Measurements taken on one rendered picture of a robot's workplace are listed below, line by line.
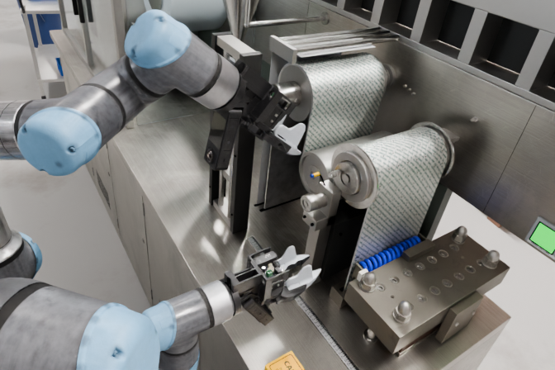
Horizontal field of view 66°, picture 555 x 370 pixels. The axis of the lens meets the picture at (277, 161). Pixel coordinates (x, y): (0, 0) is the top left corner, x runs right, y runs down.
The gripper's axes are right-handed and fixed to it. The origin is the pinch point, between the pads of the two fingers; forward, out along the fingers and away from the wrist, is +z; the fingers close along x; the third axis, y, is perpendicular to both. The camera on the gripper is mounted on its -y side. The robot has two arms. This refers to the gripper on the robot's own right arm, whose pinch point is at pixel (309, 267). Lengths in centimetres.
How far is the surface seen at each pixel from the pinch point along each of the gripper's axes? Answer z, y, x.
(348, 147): 13.4, 21.7, 9.3
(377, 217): 17.9, 7.3, -0.2
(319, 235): 9.0, -1.5, 7.8
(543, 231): 45, 11, -23
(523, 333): 144, -109, -15
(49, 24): 9, -83, 442
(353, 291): 9.4, -7.1, -5.8
